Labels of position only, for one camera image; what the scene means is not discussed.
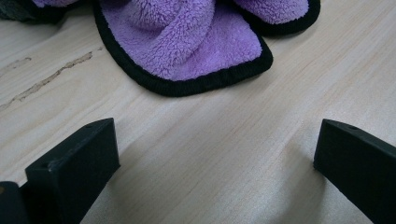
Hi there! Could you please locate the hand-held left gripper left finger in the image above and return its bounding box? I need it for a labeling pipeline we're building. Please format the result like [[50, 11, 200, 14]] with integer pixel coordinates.
[[20, 117, 121, 224]]

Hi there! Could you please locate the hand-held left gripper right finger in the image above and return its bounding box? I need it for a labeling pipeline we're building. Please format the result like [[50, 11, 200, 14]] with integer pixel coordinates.
[[313, 118, 396, 224]]

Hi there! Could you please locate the purple towel with black edge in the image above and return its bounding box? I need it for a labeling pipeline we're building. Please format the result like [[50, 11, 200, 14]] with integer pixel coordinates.
[[30, 0, 321, 98]]

